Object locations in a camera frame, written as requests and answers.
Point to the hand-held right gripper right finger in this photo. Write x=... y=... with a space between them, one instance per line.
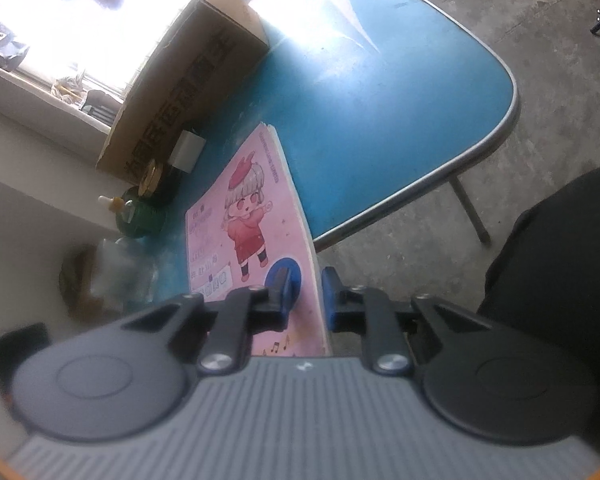
x=330 y=300

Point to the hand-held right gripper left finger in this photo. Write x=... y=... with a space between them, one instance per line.
x=278 y=305

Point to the pink cartoon notebook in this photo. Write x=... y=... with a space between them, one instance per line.
x=250 y=200

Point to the clear glass cup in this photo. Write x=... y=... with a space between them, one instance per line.
x=125 y=272

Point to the round green jar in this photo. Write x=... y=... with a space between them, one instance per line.
x=140 y=217

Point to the green dropper bottle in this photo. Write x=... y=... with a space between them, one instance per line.
x=112 y=204

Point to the gold lidded black jar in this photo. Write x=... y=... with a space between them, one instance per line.
x=152 y=175

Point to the printed cardboard box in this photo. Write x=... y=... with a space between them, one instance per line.
x=190 y=85

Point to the metal table leg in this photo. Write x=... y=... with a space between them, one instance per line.
x=472 y=215

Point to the white charger adapter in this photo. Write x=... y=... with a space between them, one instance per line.
x=186 y=152

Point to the person's dark trousers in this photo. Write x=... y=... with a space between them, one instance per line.
x=555 y=260

